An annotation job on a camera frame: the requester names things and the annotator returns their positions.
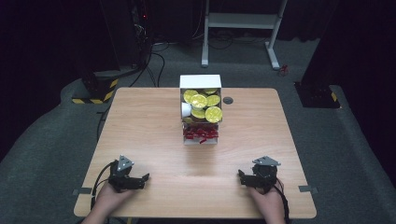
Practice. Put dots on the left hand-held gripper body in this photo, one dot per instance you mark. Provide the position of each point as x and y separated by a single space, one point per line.
121 175

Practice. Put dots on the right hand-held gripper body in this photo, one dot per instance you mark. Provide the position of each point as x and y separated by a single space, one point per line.
264 174

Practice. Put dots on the person's left hand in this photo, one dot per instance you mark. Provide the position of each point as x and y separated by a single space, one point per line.
109 197

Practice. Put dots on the person's right hand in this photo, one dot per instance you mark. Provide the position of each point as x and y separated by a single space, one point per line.
269 202

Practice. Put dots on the grey tape strip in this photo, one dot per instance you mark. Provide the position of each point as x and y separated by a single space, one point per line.
308 188
82 191

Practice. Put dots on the pile of red packets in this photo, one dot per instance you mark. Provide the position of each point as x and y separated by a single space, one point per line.
200 133

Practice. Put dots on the round grey table grommet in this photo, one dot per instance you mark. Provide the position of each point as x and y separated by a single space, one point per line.
228 100

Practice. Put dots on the pile of yellow-lidded cups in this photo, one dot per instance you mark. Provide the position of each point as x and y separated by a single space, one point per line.
199 101

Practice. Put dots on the black pillar with striped base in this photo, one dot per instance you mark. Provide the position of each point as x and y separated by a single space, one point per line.
96 84
320 90

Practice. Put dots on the white two-tier storage box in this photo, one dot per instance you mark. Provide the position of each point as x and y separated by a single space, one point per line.
200 81

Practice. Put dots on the small red floor object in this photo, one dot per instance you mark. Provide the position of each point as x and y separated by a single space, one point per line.
283 70

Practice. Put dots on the dark equipment rack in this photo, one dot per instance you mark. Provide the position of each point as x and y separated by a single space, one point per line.
141 34

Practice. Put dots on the white metal stand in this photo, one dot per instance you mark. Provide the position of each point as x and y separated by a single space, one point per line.
243 21

